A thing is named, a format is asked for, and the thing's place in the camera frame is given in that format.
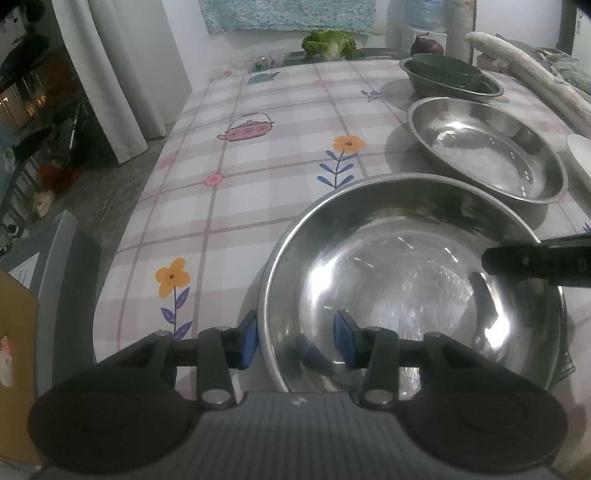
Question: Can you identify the green lettuce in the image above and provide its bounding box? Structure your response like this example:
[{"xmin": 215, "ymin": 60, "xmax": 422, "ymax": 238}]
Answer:
[{"xmin": 301, "ymin": 30, "xmax": 365, "ymax": 62}]

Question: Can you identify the grey chair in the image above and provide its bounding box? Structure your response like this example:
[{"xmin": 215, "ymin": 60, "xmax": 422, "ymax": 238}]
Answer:
[{"xmin": 33, "ymin": 210, "xmax": 103, "ymax": 464}]

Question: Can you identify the large stainless steel plate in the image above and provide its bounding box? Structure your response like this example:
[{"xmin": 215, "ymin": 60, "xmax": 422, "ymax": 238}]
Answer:
[{"xmin": 407, "ymin": 96, "xmax": 569, "ymax": 204}]

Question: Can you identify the green ceramic bowl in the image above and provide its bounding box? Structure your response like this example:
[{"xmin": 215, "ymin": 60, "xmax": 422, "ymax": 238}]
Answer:
[{"xmin": 410, "ymin": 52, "xmax": 485, "ymax": 88}]

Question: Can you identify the deep stainless steel plate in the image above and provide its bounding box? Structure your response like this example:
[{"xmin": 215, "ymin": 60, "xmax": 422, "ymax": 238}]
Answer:
[{"xmin": 256, "ymin": 172, "xmax": 570, "ymax": 394}]

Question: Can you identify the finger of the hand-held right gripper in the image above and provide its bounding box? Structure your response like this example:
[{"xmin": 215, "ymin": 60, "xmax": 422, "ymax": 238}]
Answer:
[{"xmin": 482, "ymin": 233, "xmax": 591, "ymax": 287}]

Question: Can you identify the red onion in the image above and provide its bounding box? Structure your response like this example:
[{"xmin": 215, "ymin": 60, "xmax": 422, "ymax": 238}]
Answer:
[{"xmin": 409, "ymin": 34, "xmax": 445, "ymax": 59}]

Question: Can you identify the green patterned pillow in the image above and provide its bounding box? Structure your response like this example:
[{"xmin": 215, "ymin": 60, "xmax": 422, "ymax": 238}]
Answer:
[{"xmin": 551, "ymin": 52, "xmax": 591, "ymax": 99}]

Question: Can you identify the white curtain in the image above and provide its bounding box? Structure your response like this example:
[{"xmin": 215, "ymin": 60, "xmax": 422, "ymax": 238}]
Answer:
[{"xmin": 51, "ymin": 0, "xmax": 193, "ymax": 165}]

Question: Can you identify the white ceramic plate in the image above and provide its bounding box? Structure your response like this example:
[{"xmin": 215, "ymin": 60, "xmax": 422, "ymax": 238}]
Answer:
[{"xmin": 566, "ymin": 133, "xmax": 591, "ymax": 180}]

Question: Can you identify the wide-rimmed stainless steel bowl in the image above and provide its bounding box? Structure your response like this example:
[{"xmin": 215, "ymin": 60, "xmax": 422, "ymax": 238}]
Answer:
[{"xmin": 399, "ymin": 57, "xmax": 505, "ymax": 103}]

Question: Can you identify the cardboard box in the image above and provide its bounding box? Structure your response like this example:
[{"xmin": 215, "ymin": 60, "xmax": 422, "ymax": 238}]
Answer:
[{"xmin": 0, "ymin": 269, "xmax": 41, "ymax": 464}]

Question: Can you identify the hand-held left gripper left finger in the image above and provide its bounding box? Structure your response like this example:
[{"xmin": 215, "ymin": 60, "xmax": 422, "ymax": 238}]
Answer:
[{"xmin": 95, "ymin": 310, "xmax": 258, "ymax": 411}]

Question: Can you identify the teal knitted wall cloth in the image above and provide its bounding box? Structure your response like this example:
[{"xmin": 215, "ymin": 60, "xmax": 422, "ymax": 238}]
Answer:
[{"xmin": 198, "ymin": 0, "xmax": 378, "ymax": 34}]

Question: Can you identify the cluttered metal shelf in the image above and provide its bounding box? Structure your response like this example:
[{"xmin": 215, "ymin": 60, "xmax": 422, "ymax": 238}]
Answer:
[{"xmin": 0, "ymin": 32, "xmax": 95, "ymax": 232}]

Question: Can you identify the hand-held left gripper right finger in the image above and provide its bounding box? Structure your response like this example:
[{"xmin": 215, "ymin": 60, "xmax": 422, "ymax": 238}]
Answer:
[{"xmin": 334, "ymin": 310, "xmax": 502, "ymax": 409}]

